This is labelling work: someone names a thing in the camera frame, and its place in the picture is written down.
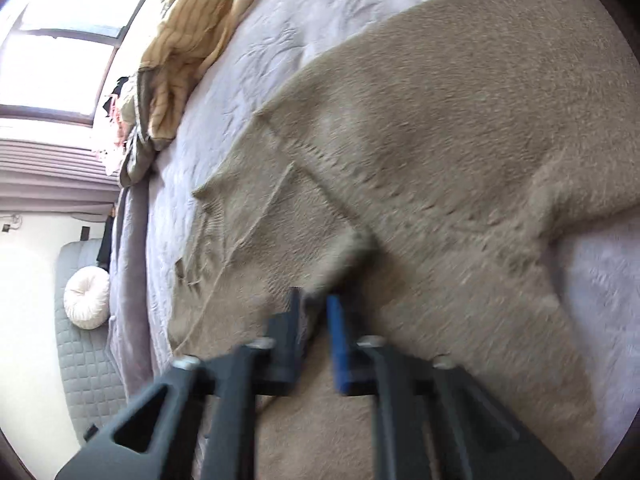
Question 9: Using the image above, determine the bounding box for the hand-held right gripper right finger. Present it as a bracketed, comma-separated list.
[326, 295, 576, 480]

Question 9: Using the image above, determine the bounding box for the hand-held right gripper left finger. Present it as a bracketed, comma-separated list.
[54, 287, 307, 480]

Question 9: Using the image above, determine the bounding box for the beige knit sweater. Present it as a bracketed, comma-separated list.
[167, 0, 633, 480]

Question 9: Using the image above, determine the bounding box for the dark and pink clothes pile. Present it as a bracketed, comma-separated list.
[102, 75, 132, 161]

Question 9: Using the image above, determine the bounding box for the dark hanging garment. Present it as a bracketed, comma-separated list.
[95, 202, 118, 273]

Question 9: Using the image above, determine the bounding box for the white round cushion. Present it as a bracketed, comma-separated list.
[63, 266, 111, 331]

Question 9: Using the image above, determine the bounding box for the grey quilted sofa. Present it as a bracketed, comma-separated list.
[52, 237, 131, 446]

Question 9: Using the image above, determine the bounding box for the grey-green cloth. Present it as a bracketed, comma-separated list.
[117, 67, 166, 188]

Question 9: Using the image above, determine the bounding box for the pale lilac embossed bed blanket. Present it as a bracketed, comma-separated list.
[107, 0, 640, 480]

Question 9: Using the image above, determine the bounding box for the lilac pleated curtain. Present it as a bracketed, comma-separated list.
[0, 127, 123, 206]

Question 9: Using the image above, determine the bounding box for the yellow striped cloth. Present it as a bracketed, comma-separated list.
[137, 0, 261, 143]

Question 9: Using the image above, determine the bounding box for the brown framed window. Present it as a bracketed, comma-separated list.
[0, 0, 171, 128]

